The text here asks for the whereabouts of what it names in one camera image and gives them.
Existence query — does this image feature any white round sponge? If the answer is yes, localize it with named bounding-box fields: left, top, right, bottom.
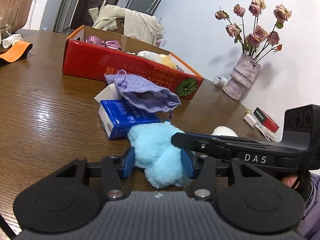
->
left=211, top=126, right=238, bottom=137

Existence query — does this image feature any red cardboard box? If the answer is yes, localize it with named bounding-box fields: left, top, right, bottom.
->
left=62, top=25, right=203, bottom=100

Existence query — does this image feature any red cigarette box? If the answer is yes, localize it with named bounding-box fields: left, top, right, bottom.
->
left=253, top=107, right=279, bottom=133

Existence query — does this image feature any blue tissue pack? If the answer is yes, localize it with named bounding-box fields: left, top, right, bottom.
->
left=94, top=84, right=160, bottom=140

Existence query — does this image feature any purple drawstring pouch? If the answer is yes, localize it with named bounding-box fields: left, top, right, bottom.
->
left=104, top=69, right=181, bottom=116

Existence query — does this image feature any light blue fluffy plush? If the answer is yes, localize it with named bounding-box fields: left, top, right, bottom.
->
left=127, top=121, right=190, bottom=189

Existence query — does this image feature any pink hard suitcase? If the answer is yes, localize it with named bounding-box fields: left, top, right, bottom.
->
left=0, top=0, right=33, bottom=38

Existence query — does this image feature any brown chair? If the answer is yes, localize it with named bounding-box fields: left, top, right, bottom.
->
left=116, top=18, right=124, bottom=35

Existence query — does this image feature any small white bottle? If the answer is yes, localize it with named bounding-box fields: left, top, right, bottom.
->
left=213, top=76, right=228, bottom=88

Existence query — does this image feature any beige jacket on chair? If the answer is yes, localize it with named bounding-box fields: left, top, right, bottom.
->
left=88, top=4, right=164, bottom=45

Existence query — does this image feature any white yellow alpaca plush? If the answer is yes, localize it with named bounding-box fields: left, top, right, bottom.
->
left=137, top=50, right=177, bottom=69

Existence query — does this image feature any pink satin bow scrunchie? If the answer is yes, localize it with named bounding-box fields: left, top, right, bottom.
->
left=85, top=35, right=122, bottom=51

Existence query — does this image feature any orange black strap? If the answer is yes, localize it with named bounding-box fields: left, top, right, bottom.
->
left=0, top=39, right=34, bottom=67

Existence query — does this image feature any white charger adapter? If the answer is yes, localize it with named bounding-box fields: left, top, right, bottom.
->
left=244, top=113, right=259, bottom=128

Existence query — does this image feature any person right hand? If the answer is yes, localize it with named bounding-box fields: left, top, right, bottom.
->
left=281, top=174, right=299, bottom=189

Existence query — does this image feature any pink textured vase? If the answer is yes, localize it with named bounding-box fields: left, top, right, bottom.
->
left=222, top=54, right=261, bottom=101

